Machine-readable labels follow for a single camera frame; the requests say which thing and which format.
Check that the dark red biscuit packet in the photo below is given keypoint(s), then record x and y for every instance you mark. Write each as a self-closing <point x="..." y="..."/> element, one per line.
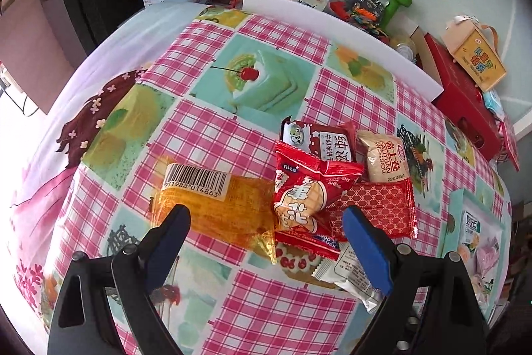
<point x="328" y="141"/>

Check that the pink checked printed tablecloth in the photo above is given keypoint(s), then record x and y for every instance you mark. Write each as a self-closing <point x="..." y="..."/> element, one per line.
<point x="266" y="317"/>

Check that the brown cabinet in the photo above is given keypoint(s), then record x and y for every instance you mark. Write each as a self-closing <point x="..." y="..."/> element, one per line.
<point x="37" y="47"/>

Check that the teal tray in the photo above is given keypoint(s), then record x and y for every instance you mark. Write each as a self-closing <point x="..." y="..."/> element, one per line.
<point x="496" y="224"/>

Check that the clear plastic container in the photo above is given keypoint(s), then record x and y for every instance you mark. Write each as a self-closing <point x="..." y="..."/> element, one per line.
<point x="403" y="45"/>

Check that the pink snack packet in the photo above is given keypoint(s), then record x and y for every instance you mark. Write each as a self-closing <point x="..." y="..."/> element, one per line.
<point x="488" y="259"/>

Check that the red patterned gift box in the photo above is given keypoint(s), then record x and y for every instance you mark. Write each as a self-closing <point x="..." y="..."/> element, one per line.
<point x="509" y="143"/>

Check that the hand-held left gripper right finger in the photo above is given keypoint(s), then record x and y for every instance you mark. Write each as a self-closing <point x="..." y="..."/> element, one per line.
<point x="372" y="251"/>

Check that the light blue packet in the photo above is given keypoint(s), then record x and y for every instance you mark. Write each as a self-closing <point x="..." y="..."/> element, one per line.
<point x="492" y="101"/>

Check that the dark colourful toy packet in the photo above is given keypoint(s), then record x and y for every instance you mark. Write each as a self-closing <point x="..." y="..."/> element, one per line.
<point x="365" y="7"/>

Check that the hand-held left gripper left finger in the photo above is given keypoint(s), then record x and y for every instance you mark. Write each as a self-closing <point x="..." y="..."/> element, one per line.
<point x="164" y="251"/>

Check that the yellow gift handbag box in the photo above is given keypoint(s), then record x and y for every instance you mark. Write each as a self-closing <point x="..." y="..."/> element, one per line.
<point x="474" y="59"/>

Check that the orange translucent cake packet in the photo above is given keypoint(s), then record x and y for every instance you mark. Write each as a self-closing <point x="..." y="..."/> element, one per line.
<point x="241" y="209"/>

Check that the red patterned snack packet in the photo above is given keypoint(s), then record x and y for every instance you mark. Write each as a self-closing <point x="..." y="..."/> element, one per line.
<point x="382" y="209"/>

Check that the red cartoon snack packet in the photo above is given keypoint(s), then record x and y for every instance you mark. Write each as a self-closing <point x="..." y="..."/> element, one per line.
<point x="299" y="197"/>

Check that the beige swiss roll packet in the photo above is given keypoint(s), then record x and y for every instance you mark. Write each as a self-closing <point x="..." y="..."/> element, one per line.
<point x="384" y="163"/>

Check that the green white snack packet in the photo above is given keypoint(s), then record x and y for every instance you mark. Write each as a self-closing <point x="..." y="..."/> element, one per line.
<point x="469" y="226"/>

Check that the large red gift box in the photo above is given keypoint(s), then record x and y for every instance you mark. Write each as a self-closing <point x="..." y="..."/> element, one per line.
<point x="461" y="105"/>

